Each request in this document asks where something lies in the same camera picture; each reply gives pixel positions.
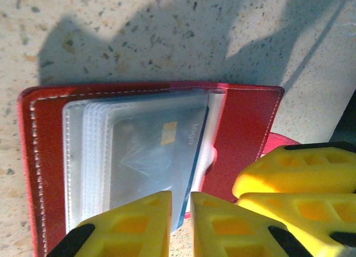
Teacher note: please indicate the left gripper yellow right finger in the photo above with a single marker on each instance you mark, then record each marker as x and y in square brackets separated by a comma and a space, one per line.
[222, 229]

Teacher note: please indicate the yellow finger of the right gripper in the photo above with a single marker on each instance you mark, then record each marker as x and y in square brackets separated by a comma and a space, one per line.
[320, 212]
[306, 168]

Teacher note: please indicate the red leather card holder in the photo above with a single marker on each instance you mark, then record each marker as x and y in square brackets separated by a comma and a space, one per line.
[242, 123]

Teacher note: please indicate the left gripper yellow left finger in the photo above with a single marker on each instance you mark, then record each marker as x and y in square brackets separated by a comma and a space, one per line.
[125, 229]

